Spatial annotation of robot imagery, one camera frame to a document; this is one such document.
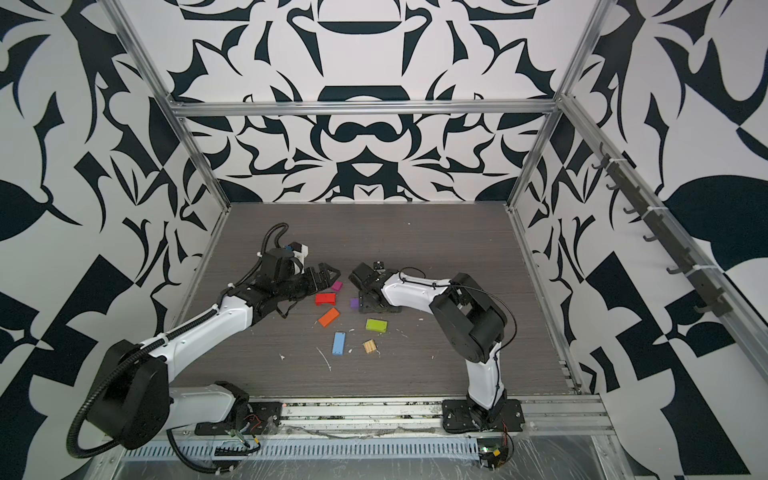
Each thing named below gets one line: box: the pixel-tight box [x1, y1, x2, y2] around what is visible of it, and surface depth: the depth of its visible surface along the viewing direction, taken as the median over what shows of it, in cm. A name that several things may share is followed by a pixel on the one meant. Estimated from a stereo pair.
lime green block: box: [365, 318, 388, 333], surface depth 91 cm
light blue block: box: [332, 332, 346, 356], surface depth 87 cm
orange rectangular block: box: [318, 307, 340, 328], surface depth 92 cm
